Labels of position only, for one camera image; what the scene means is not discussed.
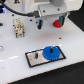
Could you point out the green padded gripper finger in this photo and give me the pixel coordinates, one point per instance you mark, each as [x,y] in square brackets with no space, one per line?
[40,24]
[61,20]

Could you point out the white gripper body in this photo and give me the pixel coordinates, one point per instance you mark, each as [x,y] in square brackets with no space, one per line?
[53,8]

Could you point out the red plastic gear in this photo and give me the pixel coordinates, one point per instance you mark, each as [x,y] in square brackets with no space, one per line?
[56,24]

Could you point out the blue plastic gear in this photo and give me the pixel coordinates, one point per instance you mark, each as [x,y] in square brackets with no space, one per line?
[51,53]

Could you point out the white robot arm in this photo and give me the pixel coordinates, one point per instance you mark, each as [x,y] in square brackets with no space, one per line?
[33,10]

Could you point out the left metal peg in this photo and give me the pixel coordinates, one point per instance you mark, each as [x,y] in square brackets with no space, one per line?
[35,55]

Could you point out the beige electrical connector block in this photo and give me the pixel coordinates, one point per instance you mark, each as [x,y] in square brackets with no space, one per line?
[18,27]

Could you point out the black peg base plate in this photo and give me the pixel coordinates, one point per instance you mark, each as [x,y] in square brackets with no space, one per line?
[43,56]

